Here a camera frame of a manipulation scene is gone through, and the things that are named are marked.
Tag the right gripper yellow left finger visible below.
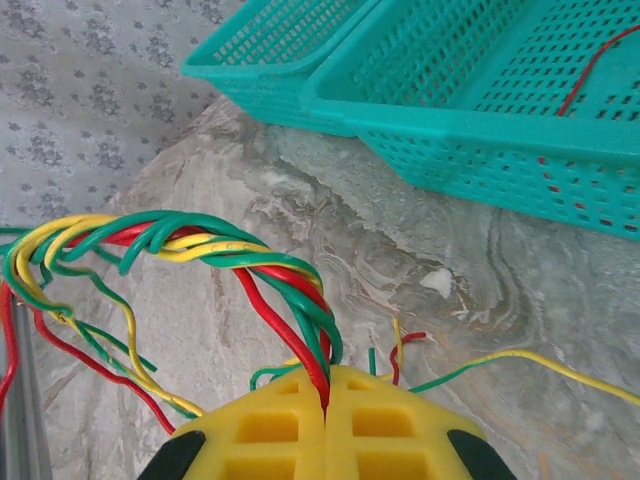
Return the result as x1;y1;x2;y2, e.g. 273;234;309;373
137;367;327;480

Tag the aluminium side rail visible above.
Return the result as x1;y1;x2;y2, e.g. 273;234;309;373
0;294;54;480

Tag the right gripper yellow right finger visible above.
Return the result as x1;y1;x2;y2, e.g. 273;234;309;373
325;364;520;480

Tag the teal perforated plastic basket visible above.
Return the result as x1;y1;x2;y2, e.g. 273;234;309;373
179;0;381;139
302;0;640;242

